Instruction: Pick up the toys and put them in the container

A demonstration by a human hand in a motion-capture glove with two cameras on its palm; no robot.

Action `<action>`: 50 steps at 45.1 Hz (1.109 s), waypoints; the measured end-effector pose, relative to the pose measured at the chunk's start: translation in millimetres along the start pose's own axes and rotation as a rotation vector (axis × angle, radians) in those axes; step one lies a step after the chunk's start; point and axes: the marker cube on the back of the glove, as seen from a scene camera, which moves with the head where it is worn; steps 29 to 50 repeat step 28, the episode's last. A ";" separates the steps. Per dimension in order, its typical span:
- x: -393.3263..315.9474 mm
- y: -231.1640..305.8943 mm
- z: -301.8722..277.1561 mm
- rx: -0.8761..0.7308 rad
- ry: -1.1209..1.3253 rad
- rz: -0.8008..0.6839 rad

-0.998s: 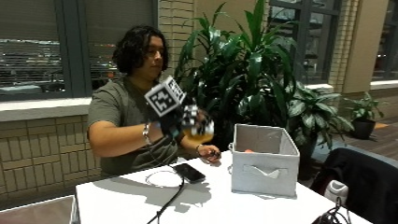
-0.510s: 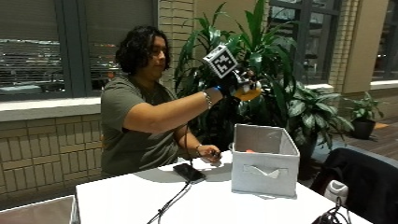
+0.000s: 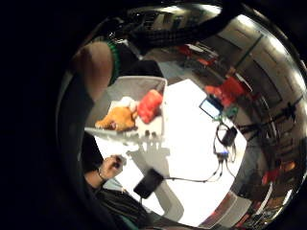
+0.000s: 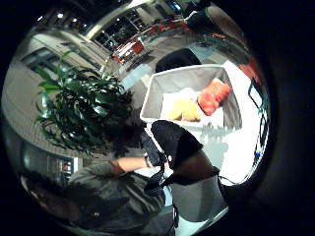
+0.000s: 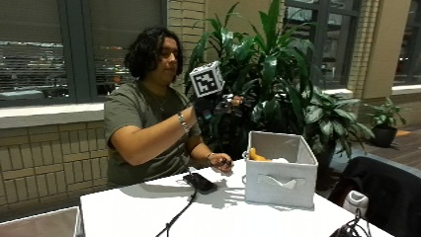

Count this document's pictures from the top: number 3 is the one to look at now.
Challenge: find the dark wristband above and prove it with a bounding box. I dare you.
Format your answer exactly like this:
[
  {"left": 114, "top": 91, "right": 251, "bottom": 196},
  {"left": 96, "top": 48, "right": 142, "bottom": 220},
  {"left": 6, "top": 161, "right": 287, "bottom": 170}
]
[{"left": 97, "top": 167, "right": 108, "bottom": 182}]

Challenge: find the black smartphone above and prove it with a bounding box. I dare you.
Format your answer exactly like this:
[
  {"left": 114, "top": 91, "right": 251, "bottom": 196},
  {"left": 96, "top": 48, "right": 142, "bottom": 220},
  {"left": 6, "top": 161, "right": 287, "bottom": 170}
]
[{"left": 132, "top": 168, "right": 165, "bottom": 200}]

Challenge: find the the person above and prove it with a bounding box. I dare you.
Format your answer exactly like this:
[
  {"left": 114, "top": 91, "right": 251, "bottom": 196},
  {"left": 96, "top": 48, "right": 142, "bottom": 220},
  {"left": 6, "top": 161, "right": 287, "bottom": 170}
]
[{"left": 80, "top": 131, "right": 153, "bottom": 230}]

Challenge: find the orange soft toy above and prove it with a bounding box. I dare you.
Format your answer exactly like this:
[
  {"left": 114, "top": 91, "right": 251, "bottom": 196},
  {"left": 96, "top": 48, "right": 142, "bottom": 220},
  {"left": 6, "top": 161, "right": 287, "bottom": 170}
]
[{"left": 94, "top": 105, "right": 138, "bottom": 133}]

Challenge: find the white slotted plastic basket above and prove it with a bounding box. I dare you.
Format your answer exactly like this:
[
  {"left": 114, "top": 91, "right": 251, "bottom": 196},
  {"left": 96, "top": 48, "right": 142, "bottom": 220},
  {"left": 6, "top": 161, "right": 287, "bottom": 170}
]
[{"left": 83, "top": 75, "right": 169, "bottom": 146}]

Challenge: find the white soft toy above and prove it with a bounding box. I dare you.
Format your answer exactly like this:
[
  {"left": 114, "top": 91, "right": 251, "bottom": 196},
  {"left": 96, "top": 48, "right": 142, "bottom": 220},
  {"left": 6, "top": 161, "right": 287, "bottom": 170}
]
[{"left": 109, "top": 96, "right": 141, "bottom": 113}]

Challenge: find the red soft toy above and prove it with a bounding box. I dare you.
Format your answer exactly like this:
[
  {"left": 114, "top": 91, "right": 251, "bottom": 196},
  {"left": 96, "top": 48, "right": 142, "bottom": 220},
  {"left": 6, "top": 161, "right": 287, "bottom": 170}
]
[{"left": 136, "top": 88, "right": 164, "bottom": 126}]

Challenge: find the red chair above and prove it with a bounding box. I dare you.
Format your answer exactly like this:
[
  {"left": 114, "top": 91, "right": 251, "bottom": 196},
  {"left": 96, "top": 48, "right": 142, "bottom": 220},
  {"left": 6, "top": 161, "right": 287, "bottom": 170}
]
[
  {"left": 175, "top": 44, "right": 195, "bottom": 58},
  {"left": 204, "top": 76, "right": 254, "bottom": 108}
]

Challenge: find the small hub with blue light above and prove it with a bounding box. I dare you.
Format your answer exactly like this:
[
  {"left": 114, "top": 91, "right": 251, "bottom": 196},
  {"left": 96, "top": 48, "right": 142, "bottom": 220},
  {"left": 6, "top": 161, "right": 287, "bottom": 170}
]
[{"left": 215, "top": 150, "right": 231, "bottom": 161}]

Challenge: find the small lit screen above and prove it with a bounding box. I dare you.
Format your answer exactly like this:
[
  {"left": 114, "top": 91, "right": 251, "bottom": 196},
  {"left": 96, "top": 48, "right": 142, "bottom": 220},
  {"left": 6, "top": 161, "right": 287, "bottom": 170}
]
[{"left": 199, "top": 97, "right": 224, "bottom": 120}]

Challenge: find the black box device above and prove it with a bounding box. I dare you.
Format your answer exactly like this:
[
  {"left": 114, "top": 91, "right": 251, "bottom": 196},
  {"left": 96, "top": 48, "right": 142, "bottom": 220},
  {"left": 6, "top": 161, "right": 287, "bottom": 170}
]
[{"left": 220, "top": 126, "right": 239, "bottom": 149}]

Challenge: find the green circuit board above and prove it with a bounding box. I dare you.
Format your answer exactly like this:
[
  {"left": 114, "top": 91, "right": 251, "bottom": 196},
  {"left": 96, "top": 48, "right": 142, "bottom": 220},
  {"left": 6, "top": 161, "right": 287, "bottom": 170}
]
[{"left": 224, "top": 106, "right": 241, "bottom": 120}]

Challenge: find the black tripod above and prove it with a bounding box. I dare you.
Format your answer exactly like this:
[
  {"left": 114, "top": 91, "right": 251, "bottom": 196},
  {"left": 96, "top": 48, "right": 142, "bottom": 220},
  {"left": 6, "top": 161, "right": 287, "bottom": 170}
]
[{"left": 237, "top": 95, "right": 305, "bottom": 162}]

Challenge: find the black phone cable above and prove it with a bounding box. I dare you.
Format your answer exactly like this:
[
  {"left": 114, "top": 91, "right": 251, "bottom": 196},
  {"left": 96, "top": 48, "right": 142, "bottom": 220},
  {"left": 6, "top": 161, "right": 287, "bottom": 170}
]
[{"left": 162, "top": 159, "right": 224, "bottom": 184}]

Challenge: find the looped black cable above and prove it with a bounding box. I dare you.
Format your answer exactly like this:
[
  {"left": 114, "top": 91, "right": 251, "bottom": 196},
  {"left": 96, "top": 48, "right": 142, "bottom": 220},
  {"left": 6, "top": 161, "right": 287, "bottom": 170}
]
[{"left": 212, "top": 122, "right": 238, "bottom": 178}]

